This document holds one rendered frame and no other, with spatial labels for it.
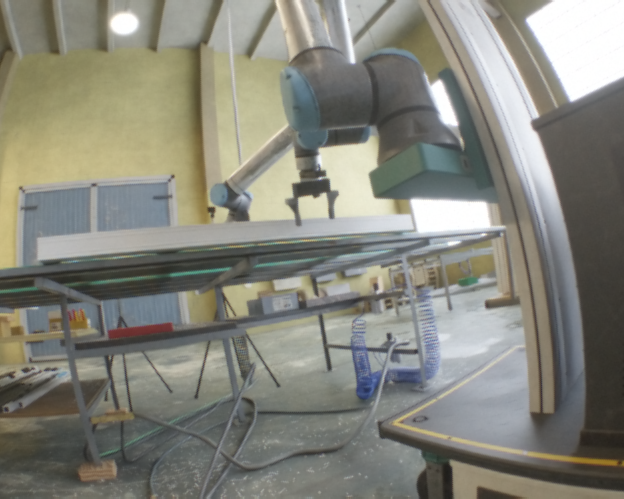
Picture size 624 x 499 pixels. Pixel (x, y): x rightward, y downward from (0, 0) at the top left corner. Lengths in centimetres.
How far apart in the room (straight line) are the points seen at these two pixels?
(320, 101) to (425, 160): 24
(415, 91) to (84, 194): 790
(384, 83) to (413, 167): 20
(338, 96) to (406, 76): 16
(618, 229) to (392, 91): 50
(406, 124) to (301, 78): 23
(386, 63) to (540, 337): 64
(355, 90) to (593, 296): 56
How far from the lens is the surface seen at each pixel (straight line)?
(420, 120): 68
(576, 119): 54
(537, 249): 66
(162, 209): 796
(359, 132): 104
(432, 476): 85
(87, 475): 159
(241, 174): 130
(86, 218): 806
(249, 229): 113
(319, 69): 70
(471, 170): 72
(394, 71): 74
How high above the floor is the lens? 65
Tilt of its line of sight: 8 degrees up
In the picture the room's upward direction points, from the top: 10 degrees counter-clockwise
